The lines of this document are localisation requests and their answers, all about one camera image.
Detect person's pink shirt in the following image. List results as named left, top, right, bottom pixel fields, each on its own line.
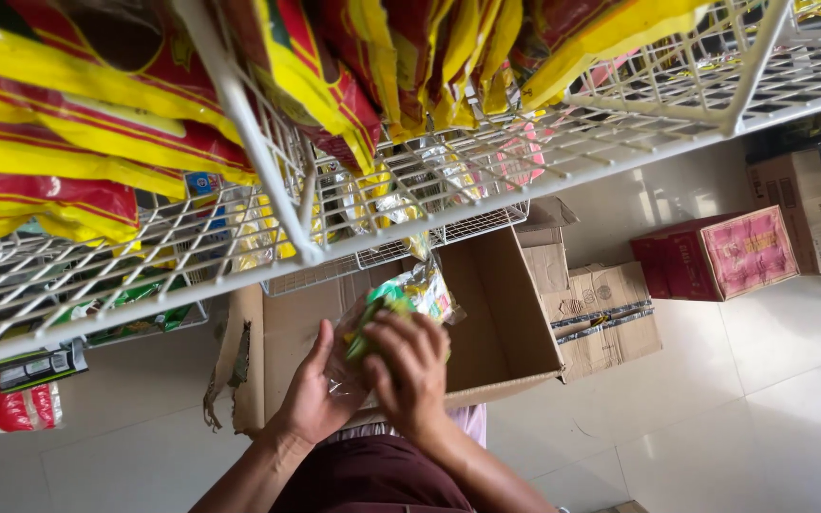
left=321, top=404, right=487, bottom=450

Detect black packet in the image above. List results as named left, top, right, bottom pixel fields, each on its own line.
left=0, top=341, right=89, bottom=394

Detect white red packet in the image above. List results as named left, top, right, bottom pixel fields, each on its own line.
left=0, top=375, right=64, bottom=440

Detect heap of clear yellow packets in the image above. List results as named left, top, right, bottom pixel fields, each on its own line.
left=229, top=139, right=486, bottom=275

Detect small taped cardboard box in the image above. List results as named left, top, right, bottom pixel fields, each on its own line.
left=542, top=262, right=663, bottom=383

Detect white wire rack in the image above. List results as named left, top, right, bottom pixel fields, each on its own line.
left=0, top=0, right=821, bottom=377

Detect large open cardboard box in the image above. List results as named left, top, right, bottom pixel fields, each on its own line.
left=202, top=197, right=580, bottom=437

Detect green packets on wire shelf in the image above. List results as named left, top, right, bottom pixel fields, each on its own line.
left=57, top=274, right=199, bottom=348

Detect tall brown carton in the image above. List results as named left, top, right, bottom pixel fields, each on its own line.
left=746, top=142, right=821, bottom=276

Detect clear green yellow snack packet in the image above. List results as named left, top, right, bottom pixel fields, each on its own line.
left=327, top=258, right=467, bottom=400

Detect person's left hand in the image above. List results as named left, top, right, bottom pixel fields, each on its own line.
left=278, top=319, right=372, bottom=447

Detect person's maroon shorts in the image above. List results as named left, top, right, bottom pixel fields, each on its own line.
left=270, top=434, right=477, bottom=513

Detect red pink carton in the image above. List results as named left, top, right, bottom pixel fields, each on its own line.
left=630, top=206, right=801, bottom=302

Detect row of yellow red packets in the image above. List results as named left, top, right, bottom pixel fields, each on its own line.
left=0, top=0, right=711, bottom=256

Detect person's right hand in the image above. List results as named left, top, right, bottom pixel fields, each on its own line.
left=362, top=310, right=453, bottom=443

